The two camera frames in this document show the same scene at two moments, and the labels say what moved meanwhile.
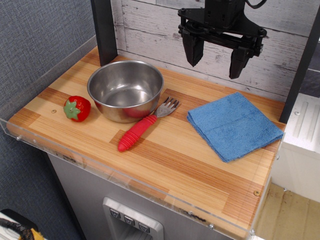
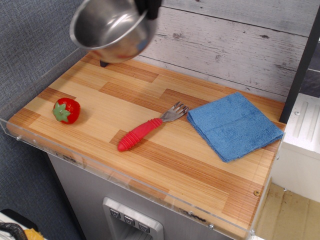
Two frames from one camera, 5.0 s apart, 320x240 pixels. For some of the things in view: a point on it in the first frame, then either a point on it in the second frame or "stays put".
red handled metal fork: x=143 y=124 to x=134 y=135
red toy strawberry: x=76 y=108 to x=66 y=110
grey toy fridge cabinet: x=106 y=208 stays put
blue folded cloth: x=233 y=126 stays put
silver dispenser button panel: x=126 y=222 stays put
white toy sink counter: x=297 y=167 stays put
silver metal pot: x=126 y=91 to x=113 y=31
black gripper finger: x=193 y=47 to x=152 y=7
